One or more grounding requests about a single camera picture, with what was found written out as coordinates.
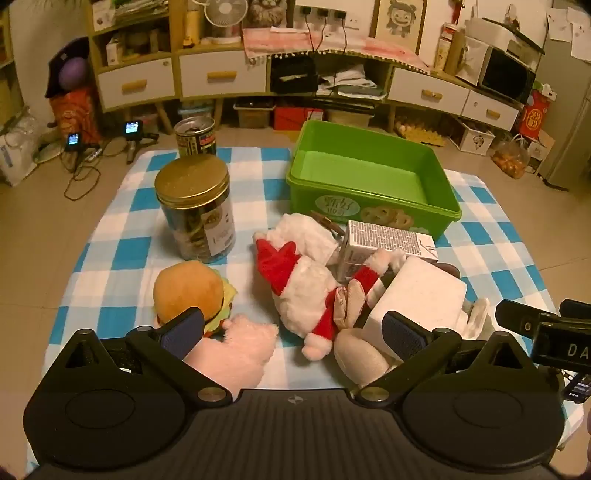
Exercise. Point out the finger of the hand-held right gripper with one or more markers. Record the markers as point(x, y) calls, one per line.
point(577, 309)
point(519, 318)

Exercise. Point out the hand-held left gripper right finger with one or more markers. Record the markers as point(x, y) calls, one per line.
point(404, 340)

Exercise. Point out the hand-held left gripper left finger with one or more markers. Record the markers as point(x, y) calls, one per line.
point(182, 333)

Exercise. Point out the beige plush toy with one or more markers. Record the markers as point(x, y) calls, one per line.
point(360, 360)

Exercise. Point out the white fluffy plush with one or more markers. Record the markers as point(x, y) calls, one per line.
point(300, 233)

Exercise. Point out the green plastic bin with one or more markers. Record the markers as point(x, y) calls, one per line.
point(369, 170)

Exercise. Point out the hamburger plush toy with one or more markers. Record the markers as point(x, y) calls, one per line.
point(184, 288)

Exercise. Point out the white box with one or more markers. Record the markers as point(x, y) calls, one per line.
point(418, 295)

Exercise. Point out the pink plush toy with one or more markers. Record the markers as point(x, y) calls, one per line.
point(240, 348)

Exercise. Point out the blue white checked mat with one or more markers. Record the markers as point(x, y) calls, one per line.
point(138, 249)

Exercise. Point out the grey white drink carton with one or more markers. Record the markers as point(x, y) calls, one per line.
point(378, 241)

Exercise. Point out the clear jar gold lid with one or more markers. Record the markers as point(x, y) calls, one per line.
point(198, 221)

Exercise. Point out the brown wooden piece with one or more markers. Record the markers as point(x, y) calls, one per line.
point(325, 222)

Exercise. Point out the bag of oranges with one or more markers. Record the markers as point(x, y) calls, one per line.
point(510, 159)

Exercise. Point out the cardboard box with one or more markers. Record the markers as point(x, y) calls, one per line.
point(542, 147)

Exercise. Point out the grey refrigerator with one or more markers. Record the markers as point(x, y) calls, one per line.
point(572, 138)

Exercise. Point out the white crate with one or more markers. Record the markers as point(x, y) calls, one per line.
point(475, 138)

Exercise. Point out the black yellow tin can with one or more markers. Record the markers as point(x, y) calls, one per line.
point(196, 138)

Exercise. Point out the red gift bag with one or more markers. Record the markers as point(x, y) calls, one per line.
point(535, 115)

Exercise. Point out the yellow egg tray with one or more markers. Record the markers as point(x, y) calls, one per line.
point(422, 133)

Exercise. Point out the blue plastic box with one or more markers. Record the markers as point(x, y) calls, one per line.
point(196, 113)

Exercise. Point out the clear storage box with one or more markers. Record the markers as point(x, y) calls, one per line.
point(351, 118)
point(251, 116)

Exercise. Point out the red box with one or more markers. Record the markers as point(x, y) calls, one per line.
point(295, 118)

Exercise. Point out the orange bag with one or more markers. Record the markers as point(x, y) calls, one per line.
point(76, 113)

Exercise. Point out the white plastic bag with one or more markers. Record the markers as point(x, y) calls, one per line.
point(16, 147)

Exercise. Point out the pile of papers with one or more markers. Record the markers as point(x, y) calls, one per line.
point(351, 83)

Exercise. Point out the wooden tv cabinet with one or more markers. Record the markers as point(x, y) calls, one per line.
point(369, 62)

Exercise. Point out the purple ball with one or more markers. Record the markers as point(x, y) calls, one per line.
point(74, 74)

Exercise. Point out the yellow toy truck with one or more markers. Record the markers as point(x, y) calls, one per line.
point(187, 42)

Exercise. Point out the pink table runner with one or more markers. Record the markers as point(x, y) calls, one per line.
point(369, 48)

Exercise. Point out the black bag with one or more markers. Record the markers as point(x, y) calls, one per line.
point(60, 60)

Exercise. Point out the cardboard tube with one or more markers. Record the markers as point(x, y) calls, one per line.
point(194, 23)

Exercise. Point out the framed cartoon picture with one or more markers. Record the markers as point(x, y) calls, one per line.
point(399, 21)

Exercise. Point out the white desk fan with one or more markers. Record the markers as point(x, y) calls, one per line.
point(226, 13)

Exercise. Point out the stack of books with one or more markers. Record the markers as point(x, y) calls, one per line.
point(138, 9)

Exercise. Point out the framed cat picture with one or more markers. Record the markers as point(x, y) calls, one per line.
point(268, 11)

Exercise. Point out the small camera with screen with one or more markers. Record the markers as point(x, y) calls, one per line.
point(72, 141)
point(134, 127)

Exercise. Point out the white wall sockets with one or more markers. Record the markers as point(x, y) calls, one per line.
point(321, 13)

